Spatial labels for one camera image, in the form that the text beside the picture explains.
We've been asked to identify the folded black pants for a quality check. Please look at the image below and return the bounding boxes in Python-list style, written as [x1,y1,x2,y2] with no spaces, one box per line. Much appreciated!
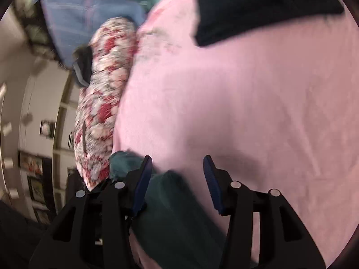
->
[193,0,345,48]

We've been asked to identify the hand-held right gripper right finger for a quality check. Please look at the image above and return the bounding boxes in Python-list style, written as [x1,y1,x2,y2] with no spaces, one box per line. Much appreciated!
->
[203,155,327,269]

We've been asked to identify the red floral quilt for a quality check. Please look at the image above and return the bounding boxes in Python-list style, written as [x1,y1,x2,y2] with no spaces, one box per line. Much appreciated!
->
[73,17,139,192]

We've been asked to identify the white shelf unit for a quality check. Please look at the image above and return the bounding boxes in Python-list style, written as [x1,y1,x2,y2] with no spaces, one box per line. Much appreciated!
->
[0,6,82,225]

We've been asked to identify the blue plaid pillow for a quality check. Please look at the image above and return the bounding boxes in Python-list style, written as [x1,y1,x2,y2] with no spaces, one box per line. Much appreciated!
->
[39,0,153,68]

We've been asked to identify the pink floral bed sheet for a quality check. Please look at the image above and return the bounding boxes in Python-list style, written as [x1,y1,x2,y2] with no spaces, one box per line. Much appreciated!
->
[112,0,359,269]

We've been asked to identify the dark green pants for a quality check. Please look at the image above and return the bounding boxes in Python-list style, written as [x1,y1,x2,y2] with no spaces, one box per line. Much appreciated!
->
[109,151,228,269]

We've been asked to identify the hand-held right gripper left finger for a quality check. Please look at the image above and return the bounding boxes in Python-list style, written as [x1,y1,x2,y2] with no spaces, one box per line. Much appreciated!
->
[28,155,153,269]

